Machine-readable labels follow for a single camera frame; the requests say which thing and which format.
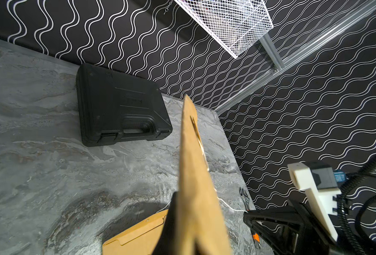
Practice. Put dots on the black plastic tool case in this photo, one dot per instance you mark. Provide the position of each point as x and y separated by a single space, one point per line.
117 107

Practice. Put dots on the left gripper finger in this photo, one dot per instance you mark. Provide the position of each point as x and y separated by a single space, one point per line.
167 241

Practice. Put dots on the white wire mesh basket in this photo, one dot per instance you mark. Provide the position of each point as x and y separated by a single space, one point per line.
235 25

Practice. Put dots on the brown file bag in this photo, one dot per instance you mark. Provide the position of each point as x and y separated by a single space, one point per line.
200 223
140 239

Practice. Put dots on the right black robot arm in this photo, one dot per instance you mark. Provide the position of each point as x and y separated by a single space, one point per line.
338 216

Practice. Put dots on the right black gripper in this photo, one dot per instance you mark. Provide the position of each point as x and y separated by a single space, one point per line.
293 230

